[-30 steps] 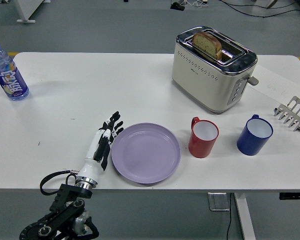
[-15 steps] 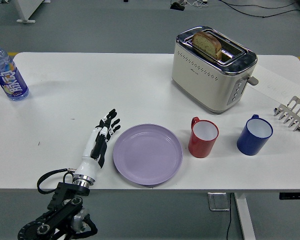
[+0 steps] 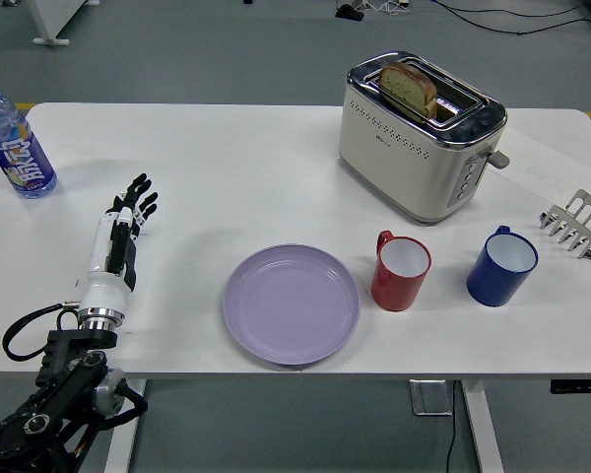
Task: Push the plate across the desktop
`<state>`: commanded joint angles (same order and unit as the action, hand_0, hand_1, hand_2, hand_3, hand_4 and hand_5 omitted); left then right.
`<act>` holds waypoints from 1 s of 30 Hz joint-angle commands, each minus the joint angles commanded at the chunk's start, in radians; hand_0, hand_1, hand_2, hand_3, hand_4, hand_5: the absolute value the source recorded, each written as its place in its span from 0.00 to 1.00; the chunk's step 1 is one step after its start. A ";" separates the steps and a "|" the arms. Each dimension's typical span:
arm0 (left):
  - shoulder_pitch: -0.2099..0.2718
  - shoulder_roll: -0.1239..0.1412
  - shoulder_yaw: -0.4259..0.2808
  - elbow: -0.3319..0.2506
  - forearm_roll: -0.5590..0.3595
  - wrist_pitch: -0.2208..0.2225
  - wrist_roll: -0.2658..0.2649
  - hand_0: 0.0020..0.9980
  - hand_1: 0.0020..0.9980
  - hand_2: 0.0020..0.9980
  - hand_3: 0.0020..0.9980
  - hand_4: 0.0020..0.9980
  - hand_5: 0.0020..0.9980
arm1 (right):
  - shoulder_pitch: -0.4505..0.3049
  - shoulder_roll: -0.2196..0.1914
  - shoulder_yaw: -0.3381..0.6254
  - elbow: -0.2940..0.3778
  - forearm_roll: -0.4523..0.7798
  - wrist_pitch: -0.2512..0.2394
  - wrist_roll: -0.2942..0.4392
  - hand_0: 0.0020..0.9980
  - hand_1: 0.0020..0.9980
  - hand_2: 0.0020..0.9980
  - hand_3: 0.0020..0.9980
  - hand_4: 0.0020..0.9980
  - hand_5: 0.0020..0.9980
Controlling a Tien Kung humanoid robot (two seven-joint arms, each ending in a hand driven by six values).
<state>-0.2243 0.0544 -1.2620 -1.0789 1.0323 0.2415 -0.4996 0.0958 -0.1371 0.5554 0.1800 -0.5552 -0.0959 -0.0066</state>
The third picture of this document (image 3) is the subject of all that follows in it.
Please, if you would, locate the purple plate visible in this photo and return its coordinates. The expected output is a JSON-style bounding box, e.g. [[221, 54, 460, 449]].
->
[[222, 242, 361, 367]]

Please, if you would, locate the white paper sheet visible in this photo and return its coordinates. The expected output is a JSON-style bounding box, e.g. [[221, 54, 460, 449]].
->
[[492, 128, 591, 203]]

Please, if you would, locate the long black floor cable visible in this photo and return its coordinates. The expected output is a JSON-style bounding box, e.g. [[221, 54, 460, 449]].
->
[[435, 0, 591, 36]]

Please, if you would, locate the grey metal floor box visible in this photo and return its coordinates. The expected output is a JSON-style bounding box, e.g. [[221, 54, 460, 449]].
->
[[408, 378, 455, 418]]

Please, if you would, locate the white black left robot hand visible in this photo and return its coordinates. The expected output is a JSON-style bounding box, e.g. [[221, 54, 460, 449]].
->
[[78, 172, 160, 313]]

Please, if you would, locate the blue drink bottle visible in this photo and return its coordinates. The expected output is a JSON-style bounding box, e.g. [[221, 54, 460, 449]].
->
[[0, 77, 59, 200]]

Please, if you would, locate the black table control panel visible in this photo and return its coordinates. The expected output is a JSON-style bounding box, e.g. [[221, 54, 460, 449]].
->
[[550, 378, 591, 395]]

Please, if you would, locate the blue mug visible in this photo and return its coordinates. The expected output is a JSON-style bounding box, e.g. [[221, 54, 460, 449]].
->
[[466, 225, 540, 307]]

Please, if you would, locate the white furniture frame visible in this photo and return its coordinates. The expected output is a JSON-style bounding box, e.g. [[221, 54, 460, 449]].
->
[[0, 0, 99, 48]]

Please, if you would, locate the red mug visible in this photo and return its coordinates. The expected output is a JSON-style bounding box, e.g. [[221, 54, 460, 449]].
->
[[370, 230, 432, 312]]

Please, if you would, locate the cream silver toaster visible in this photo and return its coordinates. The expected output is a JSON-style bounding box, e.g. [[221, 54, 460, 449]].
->
[[338, 49, 511, 227]]

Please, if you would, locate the white cable bundle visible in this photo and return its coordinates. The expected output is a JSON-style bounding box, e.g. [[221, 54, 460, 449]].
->
[[361, 0, 410, 14]]

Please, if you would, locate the metal toast rack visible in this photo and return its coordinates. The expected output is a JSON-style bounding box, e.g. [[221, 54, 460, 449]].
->
[[539, 188, 591, 261]]

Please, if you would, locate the black power cable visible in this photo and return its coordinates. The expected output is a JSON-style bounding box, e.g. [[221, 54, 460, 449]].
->
[[442, 381, 462, 473]]

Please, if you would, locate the black floor device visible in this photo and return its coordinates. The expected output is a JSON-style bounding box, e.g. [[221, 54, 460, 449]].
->
[[335, 3, 365, 22]]

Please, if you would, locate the brown bread slice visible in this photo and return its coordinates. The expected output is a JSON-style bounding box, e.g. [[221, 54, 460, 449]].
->
[[378, 61, 438, 118]]

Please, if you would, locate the white table leg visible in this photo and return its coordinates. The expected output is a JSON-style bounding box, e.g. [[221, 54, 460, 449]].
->
[[102, 378, 149, 473], [460, 379, 504, 473]]

